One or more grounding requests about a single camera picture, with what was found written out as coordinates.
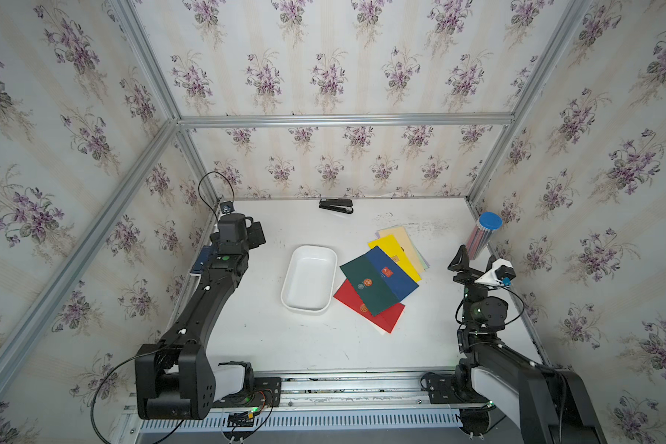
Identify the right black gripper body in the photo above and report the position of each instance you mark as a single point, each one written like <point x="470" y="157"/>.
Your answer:
<point x="471" y="294"/>

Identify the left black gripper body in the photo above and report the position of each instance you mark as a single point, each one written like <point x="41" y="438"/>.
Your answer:
<point x="250" y="240"/>

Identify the blue envelope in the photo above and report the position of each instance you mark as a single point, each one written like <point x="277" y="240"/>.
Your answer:
<point x="399" y="282"/>

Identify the white rectangular storage tray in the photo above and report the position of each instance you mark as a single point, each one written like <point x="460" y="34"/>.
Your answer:
<point x="309" y="281"/>

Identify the red envelope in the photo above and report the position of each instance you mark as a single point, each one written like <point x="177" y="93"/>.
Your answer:
<point x="385" y="321"/>

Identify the dark green envelope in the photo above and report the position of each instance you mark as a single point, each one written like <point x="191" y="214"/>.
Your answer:
<point x="369" y="284"/>

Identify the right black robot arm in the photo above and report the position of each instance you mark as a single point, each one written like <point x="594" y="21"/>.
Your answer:
<point x="548" y="405"/>

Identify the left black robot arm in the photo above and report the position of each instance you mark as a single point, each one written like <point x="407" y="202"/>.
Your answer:
<point x="174" y="377"/>

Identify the blue-lidded pencil tube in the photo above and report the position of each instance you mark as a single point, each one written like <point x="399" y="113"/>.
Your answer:
<point x="487" y="224"/>

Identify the dark blue booklet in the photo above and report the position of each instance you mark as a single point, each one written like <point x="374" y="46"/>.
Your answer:
<point x="199" y="265"/>

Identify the beige envelope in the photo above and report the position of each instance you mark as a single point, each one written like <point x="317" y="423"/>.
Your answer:
<point x="402" y="237"/>

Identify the yellow envelope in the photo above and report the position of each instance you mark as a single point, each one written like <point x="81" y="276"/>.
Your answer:
<point x="393" y="249"/>

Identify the black stapler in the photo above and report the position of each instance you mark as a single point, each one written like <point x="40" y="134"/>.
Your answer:
<point x="342" y="205"/>

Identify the small circuit board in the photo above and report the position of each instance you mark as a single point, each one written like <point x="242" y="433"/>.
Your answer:
<point x="240" y="420"/>

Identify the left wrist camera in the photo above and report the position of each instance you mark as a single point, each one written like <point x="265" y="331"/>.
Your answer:
<point x="226" y="208"/>

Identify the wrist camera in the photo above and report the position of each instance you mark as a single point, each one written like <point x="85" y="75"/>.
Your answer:
<point x="226" y="208"/>
<point x="500" y="274"/>

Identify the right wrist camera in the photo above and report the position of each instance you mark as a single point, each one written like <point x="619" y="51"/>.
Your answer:
<point x="500" y="274"/>

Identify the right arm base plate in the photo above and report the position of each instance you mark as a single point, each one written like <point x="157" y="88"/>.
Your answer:
<point x="442" y="389"/>

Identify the aluminium mounting rail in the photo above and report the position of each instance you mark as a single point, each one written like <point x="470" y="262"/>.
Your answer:
<point x="332" y="402"/>

